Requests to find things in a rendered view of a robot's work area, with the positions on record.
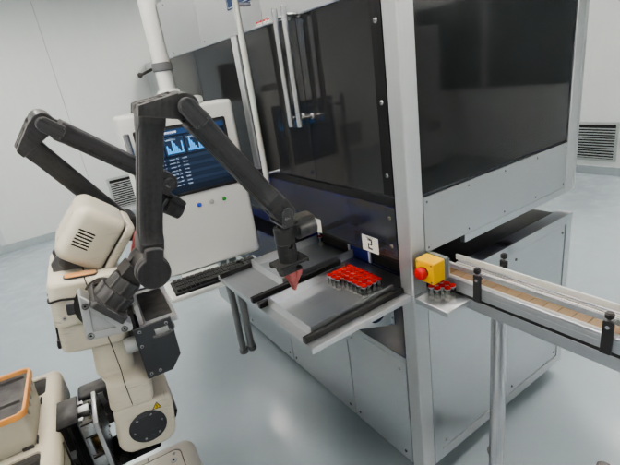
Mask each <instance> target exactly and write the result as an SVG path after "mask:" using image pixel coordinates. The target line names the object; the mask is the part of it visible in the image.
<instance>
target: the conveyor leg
mask: <svg viewBox="0 0 620 465"><path fill-rule="evenodd" d="M506 385H507V325H506V324H504V323H502V322H499V321H497V320H495V319H492V318H491V342H490V422H489V465H504V451H505V419H506Z"/></svg>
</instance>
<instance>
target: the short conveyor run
mask: <svg viewBox="0 0 620 465"><path fill-rule="evenodd" d="M500 257H501V258H502V259H500V266H496V265H493V264H489V263H486V262H483V261H481V260H478V259H474V258H471V257H468V256H464V255H460V254H456V259H457V260H458V261H457V262H456V263H455V262H452V261H449V267H450V276H449V278H447V279H445V280H444V281H449V282H450V283H455V284H456V294H458V295H461V296H463V297H466V298H468V299H470V300H471V304H470V305H469V306H467V308H469V309H471V310H473V311H475V312H478V313H480V314H483V315H485V316H489V317H491V318H492V319H495V320H497V321H499V322H502V323H504V324H506V325H509V326H511V327H513V328H516V329H519V330H521V331H523V332H526V333H528V334H530V335H532V336H534V337H537V338H539V339H541V340H545V341H547V342H550V343H552V344H553V345H556V346H558V347H561V348H563V349H565V350H568V351H570V352H573V353H575V354H577V355H580V356H582V357H584V358H587V359H589V360H592V361H593V362H595V363H598V364H601V365H604V366H606V367H608V368H611V369H613V370H615V371H617V372H619V373H620V304H618V303H614V302H611V301H608V300H605V299H603V298H599V297H596V296H593V295H590V294H587V293H584V292H579V291H576V290H572V289H569V288H567V287H564V286H561V285H557V284H554V283H551V282H549V281H546V280H540V279H537V278H534V277H531V276H528V275H525V274H522V273H519V272H516V271H513V270H510V269H507V266H508V261H506V258H507V253H502V254H500Z"/></svg>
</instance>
